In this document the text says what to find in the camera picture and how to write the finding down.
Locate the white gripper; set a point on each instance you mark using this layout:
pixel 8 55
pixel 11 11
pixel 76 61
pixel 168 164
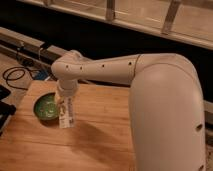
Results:
pixel 66 88

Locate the white plastic bottle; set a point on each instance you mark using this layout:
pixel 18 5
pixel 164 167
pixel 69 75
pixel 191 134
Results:
pixel 66 114

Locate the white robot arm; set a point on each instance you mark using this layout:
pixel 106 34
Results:
pixel 165 104

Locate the green ceramic bowl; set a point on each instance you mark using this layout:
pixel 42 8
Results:
pixel 45 107

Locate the blue box on floor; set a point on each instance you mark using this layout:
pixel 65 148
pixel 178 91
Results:
pixel 41 75

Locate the black equipment at left edge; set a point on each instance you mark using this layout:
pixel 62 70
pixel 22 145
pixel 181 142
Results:
pixel 6 110

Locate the glass railing with metal posts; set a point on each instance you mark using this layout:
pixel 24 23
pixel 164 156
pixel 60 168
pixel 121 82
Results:
pixel 187 21

